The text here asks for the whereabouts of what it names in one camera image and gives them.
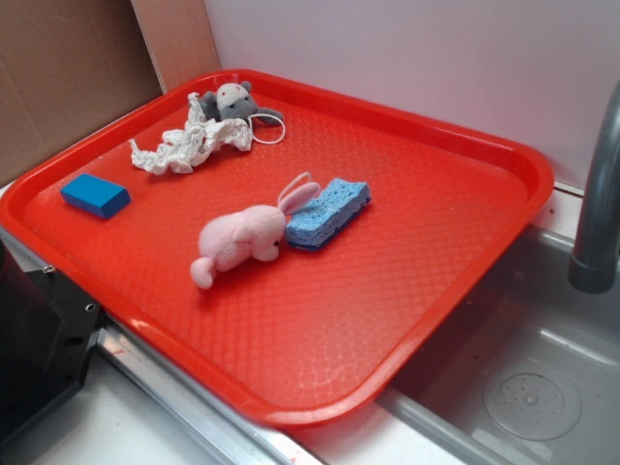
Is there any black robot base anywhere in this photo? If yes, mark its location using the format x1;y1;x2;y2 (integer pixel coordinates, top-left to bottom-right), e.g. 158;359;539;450
1;245;102;447

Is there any crumpled white paper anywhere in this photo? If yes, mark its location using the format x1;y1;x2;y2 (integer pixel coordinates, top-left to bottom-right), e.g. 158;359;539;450
130;92;253;175

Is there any red plastic tray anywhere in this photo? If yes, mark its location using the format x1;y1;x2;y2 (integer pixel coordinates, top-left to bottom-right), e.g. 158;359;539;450
1;70;553;428

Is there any blue sponge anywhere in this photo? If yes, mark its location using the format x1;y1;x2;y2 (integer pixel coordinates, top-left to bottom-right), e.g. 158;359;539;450
285;178;371;252

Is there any pink plush bunny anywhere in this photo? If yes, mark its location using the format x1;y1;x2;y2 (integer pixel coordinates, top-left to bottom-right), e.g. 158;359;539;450
190;172;321;290

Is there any grey plush toy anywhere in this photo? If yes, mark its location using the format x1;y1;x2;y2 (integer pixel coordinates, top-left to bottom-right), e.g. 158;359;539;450
199;80;287;144

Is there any blue rectangular block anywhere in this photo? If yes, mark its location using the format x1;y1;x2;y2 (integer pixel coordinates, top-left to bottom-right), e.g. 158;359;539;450
60;173;132;219

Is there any light wooden board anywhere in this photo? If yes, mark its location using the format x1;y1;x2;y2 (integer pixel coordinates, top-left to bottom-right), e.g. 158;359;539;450
131;0;221;92

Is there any grey toy sink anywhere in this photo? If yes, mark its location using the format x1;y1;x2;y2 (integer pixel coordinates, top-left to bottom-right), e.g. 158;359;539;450
290;225;620;465

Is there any grey faucet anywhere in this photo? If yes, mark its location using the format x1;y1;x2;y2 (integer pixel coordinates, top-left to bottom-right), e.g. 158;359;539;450
569;87;619;294

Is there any brown cardboard panel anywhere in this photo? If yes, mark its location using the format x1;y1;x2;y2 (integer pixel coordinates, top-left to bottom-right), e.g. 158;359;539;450
1;1;161;184

